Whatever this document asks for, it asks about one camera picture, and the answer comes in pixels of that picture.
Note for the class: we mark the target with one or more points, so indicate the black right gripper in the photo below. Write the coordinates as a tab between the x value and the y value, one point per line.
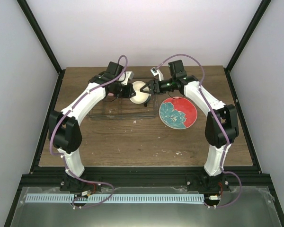
152	83

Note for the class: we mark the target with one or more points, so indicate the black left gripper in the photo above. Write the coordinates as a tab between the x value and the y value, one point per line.
127	94

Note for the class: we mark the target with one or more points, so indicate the cream upturned bowl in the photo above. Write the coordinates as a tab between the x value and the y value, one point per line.
140	97

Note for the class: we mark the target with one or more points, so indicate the dark blue mug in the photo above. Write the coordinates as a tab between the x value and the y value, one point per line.
146	103

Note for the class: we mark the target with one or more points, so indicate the red plate with teal flower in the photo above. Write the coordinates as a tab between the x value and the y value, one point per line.
178	113

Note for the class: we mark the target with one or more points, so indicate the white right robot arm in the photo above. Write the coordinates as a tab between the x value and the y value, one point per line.
221	127

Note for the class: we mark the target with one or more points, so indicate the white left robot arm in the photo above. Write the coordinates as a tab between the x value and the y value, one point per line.
64	127

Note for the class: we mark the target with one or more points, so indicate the grey wire dish rack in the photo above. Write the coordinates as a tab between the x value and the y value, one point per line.
115	108

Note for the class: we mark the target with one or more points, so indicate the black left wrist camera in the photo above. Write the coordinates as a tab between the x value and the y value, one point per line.
114	68

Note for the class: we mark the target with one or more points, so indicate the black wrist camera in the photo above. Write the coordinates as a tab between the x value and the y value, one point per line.
114	68
176	68

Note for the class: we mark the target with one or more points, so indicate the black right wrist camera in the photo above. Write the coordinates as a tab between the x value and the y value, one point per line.
176	68

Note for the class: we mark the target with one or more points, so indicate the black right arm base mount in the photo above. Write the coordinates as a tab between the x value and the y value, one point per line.
201	181

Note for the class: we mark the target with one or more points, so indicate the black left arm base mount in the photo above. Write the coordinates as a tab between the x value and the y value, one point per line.
70	184

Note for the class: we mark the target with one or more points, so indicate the black aluminium enclosure frame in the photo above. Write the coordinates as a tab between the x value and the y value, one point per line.
143	176

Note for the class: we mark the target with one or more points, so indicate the light blue slotted cable duct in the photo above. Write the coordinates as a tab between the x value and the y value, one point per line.
116	198

